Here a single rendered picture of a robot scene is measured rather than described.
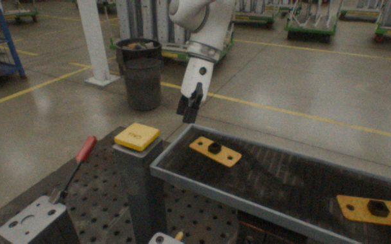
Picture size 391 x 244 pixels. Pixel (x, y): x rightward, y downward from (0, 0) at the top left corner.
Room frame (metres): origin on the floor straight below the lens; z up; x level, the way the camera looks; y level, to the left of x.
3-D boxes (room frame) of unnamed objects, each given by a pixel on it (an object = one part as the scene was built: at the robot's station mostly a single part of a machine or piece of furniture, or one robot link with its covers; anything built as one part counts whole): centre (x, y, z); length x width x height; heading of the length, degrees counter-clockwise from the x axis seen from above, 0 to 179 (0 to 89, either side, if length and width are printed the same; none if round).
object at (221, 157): (0.33, -0.04, 1.17); 0.08 x 0.04 x 0.01; 51
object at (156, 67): (2.72, 0.58, 0.36); 0.54 x 0.50 x 0.73; 152
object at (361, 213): (0.21, -0.23, 1.17); 0.08 x 0.04 x 0.01; 81
